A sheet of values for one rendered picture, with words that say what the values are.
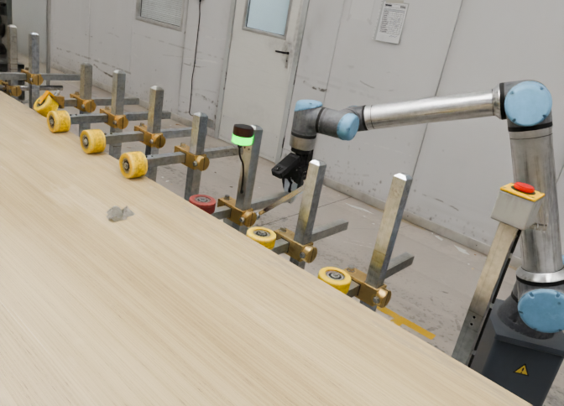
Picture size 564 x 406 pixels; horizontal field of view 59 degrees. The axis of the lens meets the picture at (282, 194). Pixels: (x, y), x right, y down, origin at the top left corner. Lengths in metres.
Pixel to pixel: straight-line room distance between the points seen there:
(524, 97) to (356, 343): 0.86
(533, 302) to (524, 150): 0.45
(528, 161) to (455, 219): 2.57
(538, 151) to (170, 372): 1.14
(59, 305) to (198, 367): 0.30
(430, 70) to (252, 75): 1.88
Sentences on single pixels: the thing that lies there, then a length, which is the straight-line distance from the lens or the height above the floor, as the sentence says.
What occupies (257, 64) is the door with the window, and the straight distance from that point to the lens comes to 5.10.
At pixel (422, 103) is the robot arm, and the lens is 1.73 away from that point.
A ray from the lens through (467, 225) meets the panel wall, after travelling 4.09.
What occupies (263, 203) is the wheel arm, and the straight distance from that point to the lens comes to 1.69.
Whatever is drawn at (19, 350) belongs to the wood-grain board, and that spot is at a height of 0.90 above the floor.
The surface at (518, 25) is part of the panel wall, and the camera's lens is 3.90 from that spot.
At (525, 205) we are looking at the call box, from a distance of 1.09.
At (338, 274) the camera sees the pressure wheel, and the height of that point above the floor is 0.90.
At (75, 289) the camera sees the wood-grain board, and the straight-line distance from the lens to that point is 1.07.
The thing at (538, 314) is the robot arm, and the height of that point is 0.77.
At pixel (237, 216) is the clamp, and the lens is 1.57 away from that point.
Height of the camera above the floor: 1.49
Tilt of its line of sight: 21 degrees down
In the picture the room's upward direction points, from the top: 11 degrees clockwise
